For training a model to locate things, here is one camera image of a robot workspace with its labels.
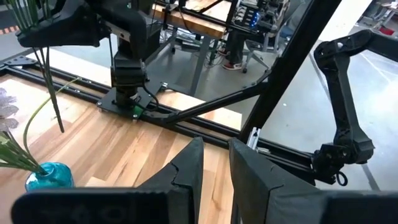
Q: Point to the blue glass vase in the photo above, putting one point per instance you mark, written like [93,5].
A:
[53,179]

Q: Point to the person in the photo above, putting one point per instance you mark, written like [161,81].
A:
[234,46]

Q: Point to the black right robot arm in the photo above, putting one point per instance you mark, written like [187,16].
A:
[127,74]

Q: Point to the white artificial flower bunch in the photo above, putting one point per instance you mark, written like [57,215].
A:
[18,158]

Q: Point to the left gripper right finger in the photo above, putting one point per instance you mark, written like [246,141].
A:
[248,180]

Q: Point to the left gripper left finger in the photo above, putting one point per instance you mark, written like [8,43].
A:
[186,174]

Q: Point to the black aluminium rig frame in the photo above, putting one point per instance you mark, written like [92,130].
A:
[289,56]

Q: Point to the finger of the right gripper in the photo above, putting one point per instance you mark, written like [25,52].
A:
[59,31]

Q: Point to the red artificial flower bunch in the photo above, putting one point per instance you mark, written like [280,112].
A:
[59,123]

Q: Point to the black hazard-striped floor mat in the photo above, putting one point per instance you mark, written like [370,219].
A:
[7,30]

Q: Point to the wooden background table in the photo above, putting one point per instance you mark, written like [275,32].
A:
[192,23]

